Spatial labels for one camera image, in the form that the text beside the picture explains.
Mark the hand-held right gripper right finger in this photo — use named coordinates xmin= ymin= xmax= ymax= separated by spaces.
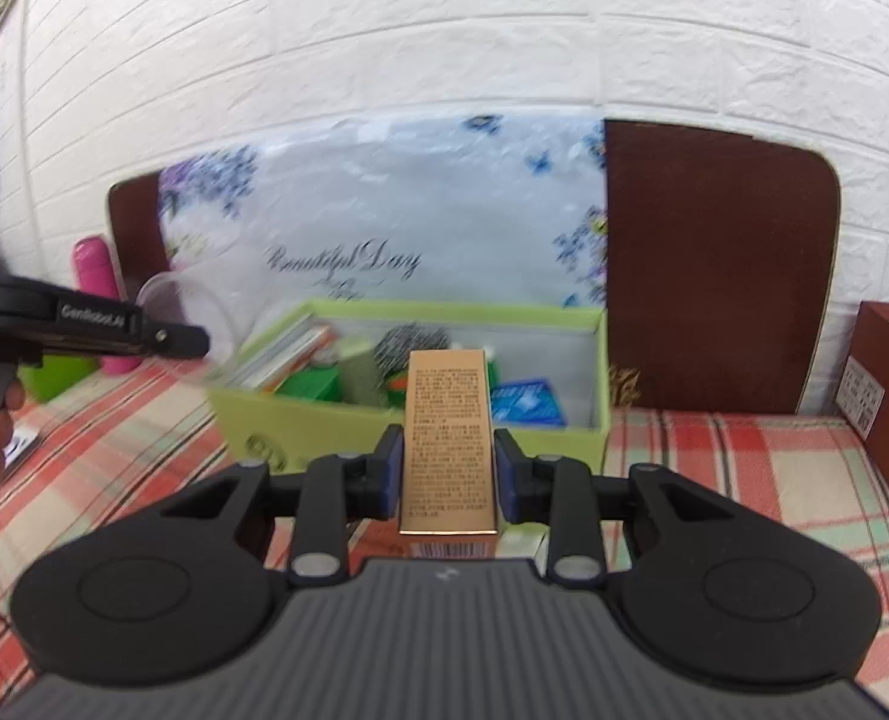
xmin=491 ymin=427 xmax=728 ymax=588

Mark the plaid blanket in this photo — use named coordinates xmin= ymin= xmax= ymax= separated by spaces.
xmin=0 ymin=356 xmax=889 ymax=715

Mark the brown and gold bag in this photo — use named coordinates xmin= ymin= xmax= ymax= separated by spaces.
xmin=609 ymin=364 xmax=645 ymax=410

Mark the floral plastic sheet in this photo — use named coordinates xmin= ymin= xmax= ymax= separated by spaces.
xmin=157 ymin=114 xmax=612 ymax=310

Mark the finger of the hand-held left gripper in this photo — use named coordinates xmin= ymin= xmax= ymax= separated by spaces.
xmin=142 ymin=318 xmax=212 ymax=359

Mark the clear plastic cup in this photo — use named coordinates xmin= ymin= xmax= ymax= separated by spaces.
xmin=136 ymin=270 xmax=267 ymax=385

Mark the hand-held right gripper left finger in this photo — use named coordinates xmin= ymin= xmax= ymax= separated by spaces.
xmin=157 ymin=424 xmax=407 ymax=588

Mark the pink bottle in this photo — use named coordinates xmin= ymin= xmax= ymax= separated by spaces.
xmin=71 ymin=236 xmax=143 ymax=376

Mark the black and white patterned pouch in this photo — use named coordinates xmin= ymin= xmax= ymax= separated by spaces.
xmin=373 ymin=324 xmax=455 ymax=377

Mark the pale green cylinder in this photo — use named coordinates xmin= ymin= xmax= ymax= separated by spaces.
xmin=335 ymin=337 xmax=387 ymax=410

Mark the blue packet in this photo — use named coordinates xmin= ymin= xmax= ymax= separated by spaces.
xmin=489 ymin=379 xmax=567 ymax=428

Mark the green packet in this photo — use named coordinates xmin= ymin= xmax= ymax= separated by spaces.
xmin=274 ymin=364 xmax=345 ymax=403

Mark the green plastic container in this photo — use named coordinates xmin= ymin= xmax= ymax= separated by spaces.
xmin=23 ymin=355 xmax=102 ymax=406

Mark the green storage box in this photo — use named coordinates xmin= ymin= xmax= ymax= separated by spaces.
xmin=205 ymin=298 xmax=612 ymax=475

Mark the white printed card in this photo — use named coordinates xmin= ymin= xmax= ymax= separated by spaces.
xmin=2 ymin=426 xmax=42 ymax=475

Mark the white and orange box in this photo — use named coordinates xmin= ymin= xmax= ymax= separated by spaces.
xmin=227 ymin=325 xmax=335 ymax=392

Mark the dark brown board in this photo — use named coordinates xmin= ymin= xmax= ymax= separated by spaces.
xmin=107 ymin=118 xmax=842 ymax=416

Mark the gold cardboard box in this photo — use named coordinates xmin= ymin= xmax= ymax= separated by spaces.
xmin=398 ymin=349 xmax=503 ymax=560

